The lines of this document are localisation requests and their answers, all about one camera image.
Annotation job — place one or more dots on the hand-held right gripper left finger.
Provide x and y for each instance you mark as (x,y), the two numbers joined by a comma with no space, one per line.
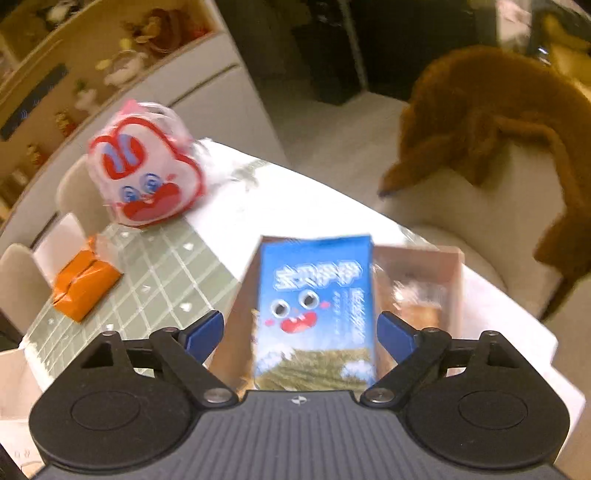
(205,334)

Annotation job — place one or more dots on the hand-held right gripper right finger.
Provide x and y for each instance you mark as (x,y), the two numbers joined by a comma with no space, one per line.
(395,339)

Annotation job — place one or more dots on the clear cake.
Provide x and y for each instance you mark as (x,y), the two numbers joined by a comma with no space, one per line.
(415,304)

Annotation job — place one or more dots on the pink cardboard box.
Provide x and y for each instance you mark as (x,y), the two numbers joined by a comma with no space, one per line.
(415,256)

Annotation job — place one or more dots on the blue seaweed snack packet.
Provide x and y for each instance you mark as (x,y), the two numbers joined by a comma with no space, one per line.
(314,286)

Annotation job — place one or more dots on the green checkered tablecloth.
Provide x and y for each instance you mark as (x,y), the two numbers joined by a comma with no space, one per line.
(152,277)

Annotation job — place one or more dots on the orange tissue box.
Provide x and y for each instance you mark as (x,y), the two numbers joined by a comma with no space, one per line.
(83,286)

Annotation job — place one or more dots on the white upholstered chair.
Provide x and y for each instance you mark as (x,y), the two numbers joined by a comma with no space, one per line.
(452,207)

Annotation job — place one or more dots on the white tissue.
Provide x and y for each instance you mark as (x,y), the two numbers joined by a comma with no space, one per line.
(62,249)

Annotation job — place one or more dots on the red white rabbit face bag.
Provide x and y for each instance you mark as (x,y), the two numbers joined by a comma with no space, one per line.
(143,175)

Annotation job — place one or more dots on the white carton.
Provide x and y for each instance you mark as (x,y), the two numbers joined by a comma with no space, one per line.
(18,406)

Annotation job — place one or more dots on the brown fur coat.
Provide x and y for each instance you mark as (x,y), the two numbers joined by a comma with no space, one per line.
(485,92)

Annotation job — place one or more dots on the white vase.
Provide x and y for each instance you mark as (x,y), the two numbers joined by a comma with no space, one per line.
(87,97)

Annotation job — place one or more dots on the white round plush figure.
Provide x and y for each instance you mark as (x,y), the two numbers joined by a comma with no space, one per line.
(121,69)

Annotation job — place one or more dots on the black cabinet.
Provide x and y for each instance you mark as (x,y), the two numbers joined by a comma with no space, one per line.
(328,60)

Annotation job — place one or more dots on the brown lion plush toy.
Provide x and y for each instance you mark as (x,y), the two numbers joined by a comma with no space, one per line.
(159,27)

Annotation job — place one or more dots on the wall shelf unit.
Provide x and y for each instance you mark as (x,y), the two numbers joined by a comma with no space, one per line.
(198,101)

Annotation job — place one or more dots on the dark wall plaque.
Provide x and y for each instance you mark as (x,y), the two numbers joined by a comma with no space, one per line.
(32,101)

